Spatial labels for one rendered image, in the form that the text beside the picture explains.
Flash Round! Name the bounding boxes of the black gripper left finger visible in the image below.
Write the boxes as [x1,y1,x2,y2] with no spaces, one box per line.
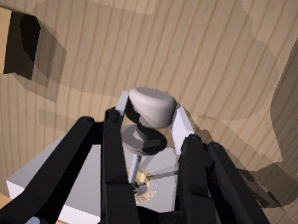
[0,91,140,224]

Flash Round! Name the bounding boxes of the brown cardboard box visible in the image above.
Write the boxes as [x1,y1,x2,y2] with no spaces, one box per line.
[0,5,35,74]

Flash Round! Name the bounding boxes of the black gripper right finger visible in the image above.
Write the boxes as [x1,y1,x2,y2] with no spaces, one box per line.
[170,103,270,224]

